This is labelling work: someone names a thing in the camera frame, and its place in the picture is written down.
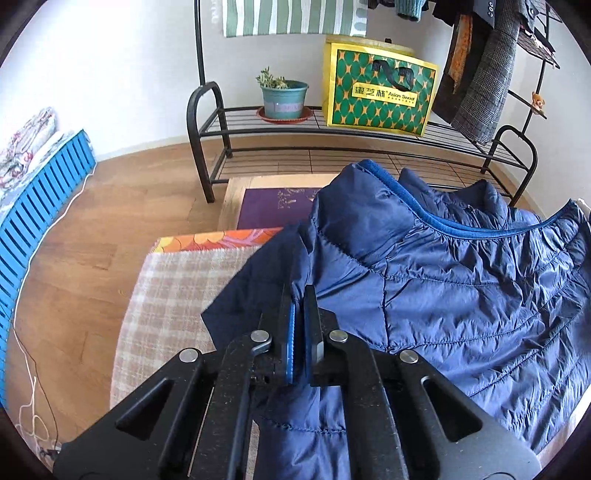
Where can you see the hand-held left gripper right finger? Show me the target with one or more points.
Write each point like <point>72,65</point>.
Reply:
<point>310,341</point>

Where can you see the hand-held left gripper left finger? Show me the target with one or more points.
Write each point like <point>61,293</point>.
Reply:
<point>291,341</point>

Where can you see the navy puffer jacket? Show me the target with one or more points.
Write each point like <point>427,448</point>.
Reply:
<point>438,300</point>

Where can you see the black metal clothes rack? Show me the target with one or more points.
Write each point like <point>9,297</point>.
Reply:
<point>199,46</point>

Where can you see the folded clothes on rack shelf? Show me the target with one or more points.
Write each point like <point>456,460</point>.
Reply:
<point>538,41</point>

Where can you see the beige checked blanket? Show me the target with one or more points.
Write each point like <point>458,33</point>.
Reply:
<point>175,300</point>

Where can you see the orange patterned mattress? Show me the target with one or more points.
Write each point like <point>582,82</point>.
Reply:
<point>203,240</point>

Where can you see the purple mat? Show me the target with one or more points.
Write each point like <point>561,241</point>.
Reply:
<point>272,207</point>

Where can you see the wooden board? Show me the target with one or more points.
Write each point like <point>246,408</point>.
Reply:
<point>231,203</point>

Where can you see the potted succulent plant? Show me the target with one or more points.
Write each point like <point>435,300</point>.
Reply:
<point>284,99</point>

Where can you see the yellow green gift bag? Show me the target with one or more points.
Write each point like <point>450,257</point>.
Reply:
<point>378,92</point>

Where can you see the black coat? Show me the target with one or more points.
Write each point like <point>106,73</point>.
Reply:
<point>466,99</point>

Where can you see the grey plaid coat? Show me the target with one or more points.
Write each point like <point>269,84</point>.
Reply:
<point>489,92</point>

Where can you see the grey patterned bedsheet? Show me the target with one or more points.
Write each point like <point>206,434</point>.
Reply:
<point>7,207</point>

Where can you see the grey striped hanging cloth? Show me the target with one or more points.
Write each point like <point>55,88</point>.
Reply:
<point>277,16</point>

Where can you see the orange patterned scarf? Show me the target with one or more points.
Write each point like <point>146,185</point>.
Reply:
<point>459,50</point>

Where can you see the floral bedding roll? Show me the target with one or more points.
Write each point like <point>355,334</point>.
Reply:
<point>23,147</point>

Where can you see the small brown teddy bear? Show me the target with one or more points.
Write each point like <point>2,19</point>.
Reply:
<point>538,101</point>

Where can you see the teal knit sweater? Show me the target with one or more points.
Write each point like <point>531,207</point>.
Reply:
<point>411,7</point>

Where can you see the blue slatted bed frame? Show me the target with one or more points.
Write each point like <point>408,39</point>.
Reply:
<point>37,203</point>

